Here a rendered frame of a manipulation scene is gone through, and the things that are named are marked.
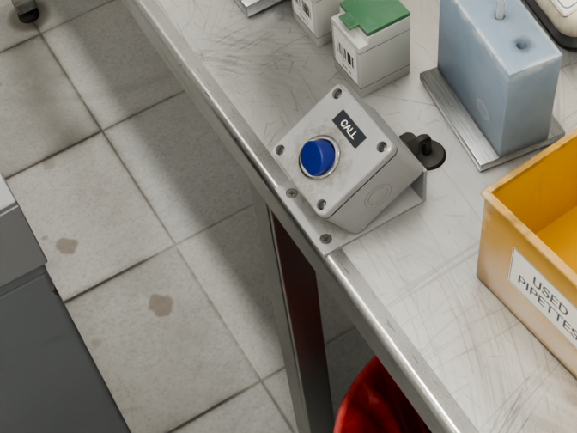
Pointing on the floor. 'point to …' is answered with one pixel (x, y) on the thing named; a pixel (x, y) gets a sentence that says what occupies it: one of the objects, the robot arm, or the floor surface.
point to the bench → (434, 300)
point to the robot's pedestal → (48, 365)
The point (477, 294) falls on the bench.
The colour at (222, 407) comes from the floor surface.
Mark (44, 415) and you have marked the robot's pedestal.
